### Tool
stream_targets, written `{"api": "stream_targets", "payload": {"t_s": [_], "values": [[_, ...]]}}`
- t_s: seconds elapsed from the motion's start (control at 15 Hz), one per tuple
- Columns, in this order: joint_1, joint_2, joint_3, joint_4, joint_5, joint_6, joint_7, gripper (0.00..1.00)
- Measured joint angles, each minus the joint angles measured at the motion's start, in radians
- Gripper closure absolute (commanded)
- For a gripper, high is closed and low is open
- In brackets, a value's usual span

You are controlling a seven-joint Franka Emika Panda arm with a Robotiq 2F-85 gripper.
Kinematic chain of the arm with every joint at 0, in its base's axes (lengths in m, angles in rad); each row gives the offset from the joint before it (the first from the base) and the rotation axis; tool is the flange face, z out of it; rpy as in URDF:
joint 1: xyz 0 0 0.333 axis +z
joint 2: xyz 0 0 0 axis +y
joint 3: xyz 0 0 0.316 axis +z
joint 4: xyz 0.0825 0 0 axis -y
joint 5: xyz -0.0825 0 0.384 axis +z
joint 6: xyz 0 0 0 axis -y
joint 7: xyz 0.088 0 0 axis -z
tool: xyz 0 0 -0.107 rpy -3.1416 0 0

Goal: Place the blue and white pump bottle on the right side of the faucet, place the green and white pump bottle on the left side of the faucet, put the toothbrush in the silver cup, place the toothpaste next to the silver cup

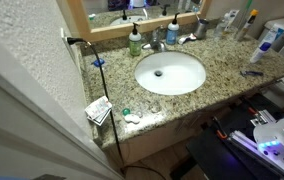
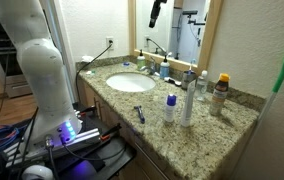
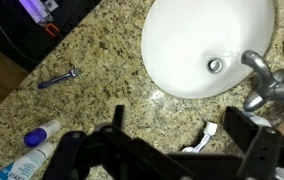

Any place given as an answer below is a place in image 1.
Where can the green pump soap bottle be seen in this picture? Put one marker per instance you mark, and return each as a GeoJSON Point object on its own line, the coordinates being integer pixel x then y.
{"type": "Point", "coordinates": [135, 45]}

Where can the blue and white pump bottle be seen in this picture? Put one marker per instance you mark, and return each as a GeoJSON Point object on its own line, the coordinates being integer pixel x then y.
{"type": "Point", "coordinates": [172, 34]}

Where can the blue and white toothbrush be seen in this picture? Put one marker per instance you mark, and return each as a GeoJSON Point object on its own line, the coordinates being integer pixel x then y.
{"type": "Point", "coordinates": [196, 13]}

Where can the chrome faucet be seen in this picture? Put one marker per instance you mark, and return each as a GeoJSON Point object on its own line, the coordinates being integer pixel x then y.
{"type": "Point", "coordinates": [156, 42]}

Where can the grey metal cup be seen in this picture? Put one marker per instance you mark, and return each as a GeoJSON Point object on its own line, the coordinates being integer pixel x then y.
{"type": "Point", "coordinates": [201, 30]}

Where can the clear bottle white cap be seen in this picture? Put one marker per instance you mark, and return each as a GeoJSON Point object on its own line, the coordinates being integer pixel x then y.
{"type": "Point", "coordinates": [219, 29]}

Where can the small white bottle blue cap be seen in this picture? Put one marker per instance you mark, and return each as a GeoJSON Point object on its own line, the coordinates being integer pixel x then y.
{"type": "Point", "coordinates": [258, 56]}

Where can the brown spray bottle orange cap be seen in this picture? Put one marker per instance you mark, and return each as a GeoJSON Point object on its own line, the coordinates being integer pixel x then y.
{"type": "Point", "coordinates": [245, 26]}

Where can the white green contact lens case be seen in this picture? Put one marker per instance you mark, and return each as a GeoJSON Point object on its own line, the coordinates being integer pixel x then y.
{"type": "Point", "coordinates": [132, 118]}

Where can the white oval sink basin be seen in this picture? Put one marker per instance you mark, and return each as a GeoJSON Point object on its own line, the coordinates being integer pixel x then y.
{"type": "Point", "coordinates": [178, 74]}

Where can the wooden vanity cabinet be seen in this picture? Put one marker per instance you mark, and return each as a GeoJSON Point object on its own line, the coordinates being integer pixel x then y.
{"type": "Point", "coordinates": [155, 140]}

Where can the small blue plastic object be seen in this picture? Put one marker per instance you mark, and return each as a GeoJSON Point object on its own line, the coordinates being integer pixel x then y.
{"type": "Point", "coordinates": [98, 62]}

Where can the orange black clamp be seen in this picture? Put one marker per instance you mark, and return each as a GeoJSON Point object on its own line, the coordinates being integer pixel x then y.
{"type": "Point", "coordinates": [220, 131]}
{"type": "Point", "coordinates": [252, 110]}

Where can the wood framed mirror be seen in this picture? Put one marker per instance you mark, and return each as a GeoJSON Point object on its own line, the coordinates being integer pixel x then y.
{"type": "Point", "coordinates": [82, 20]}

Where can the black robot cart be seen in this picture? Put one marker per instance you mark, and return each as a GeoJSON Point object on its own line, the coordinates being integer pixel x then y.
{"type": "Point", "coordinates": [212, 156]}

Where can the blue razor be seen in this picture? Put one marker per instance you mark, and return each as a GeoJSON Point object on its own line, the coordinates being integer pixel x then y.
{"type": "Point", "coordinates": [252, 73]}

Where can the white door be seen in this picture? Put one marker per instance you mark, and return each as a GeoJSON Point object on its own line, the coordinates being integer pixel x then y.
{"type": "Point", "coordinates": [22, 133]}

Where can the tall slim white tube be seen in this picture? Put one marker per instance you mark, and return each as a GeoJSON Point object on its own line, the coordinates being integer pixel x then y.
{"type": "Point", "coordinates": [277, 33]}

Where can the white wall outlet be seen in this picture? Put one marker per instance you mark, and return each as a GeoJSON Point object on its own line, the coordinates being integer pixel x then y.
{"type": "Point", "coordinates": [65, 39]}

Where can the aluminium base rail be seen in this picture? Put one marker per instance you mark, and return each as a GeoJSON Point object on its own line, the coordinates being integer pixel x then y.
{"type": "Point", "coordinates": [245, 140]}

